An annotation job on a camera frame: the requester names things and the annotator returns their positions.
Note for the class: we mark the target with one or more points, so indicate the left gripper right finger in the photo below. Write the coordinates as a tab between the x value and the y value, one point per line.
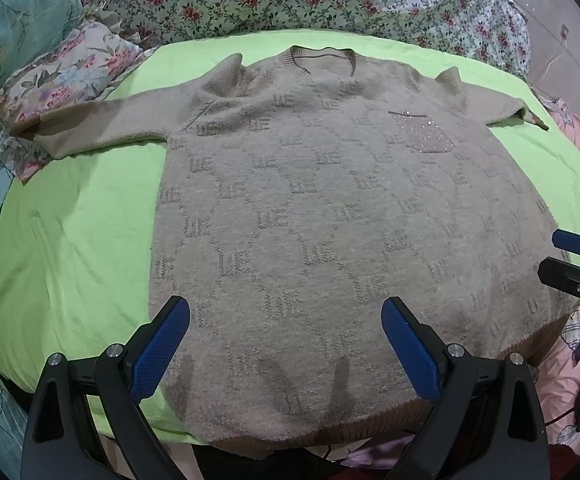
485	422

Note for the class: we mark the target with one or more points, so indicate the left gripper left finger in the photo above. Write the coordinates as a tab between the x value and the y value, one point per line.
61	440

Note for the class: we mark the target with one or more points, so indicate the beige knit sweater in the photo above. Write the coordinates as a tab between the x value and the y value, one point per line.
297	194

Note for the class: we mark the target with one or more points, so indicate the pink cartoon print fabric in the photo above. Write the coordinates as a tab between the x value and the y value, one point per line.
558	381

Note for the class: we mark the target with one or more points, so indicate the lime green bed sheet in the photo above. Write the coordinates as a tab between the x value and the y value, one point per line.
74	248

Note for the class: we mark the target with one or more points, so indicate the pastel floral ruffled pillow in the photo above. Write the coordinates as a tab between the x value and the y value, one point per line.
88	65

